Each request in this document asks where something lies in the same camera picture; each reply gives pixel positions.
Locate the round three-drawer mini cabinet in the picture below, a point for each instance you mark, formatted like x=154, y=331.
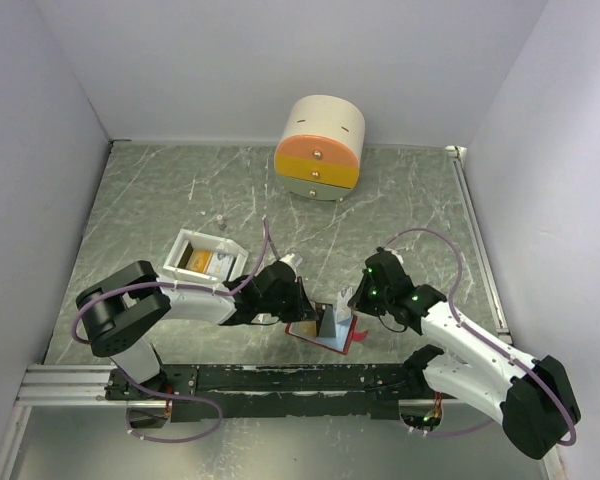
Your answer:
x=319, y=154

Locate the gold striped credit card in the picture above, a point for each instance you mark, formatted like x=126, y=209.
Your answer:
x=306, y=328

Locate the aluminium frame rail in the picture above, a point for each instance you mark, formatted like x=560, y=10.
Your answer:
x=64, y=385
x=456, y=154

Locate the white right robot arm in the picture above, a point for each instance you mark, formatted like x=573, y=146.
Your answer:
x=531, y=399

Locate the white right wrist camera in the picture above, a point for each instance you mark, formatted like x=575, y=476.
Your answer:
x=394, y=252

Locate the white VIP portrait card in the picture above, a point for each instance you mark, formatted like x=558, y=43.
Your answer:
x=220, y=265

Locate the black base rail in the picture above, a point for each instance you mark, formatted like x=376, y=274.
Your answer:
x=383, y=391

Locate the aluminium front frame rail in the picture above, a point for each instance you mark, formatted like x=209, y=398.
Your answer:
x=64, y=385

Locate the yellow card in tray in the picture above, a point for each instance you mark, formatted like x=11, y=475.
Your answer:
x=198, y=261

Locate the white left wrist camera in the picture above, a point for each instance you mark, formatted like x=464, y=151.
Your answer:
x=292, y=259

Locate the white card tray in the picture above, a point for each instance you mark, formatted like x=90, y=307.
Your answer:
x=186, y=241

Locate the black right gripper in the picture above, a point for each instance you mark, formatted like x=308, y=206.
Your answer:
x=359, y=298

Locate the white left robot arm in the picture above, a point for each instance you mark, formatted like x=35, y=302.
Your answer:
x=117, y=312

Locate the black gold VIP card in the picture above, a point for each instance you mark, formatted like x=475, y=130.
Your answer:
x=326, y=325

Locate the silver VIP diamond card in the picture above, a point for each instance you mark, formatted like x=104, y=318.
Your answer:
x=344, y=305

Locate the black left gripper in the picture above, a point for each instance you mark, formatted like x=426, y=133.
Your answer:
x=302, y=309

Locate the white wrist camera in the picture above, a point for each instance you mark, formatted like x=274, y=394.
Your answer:
x=292, y=259
x=394, y=252

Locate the red card holder wallet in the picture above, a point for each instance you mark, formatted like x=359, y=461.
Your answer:
x=346, y=335

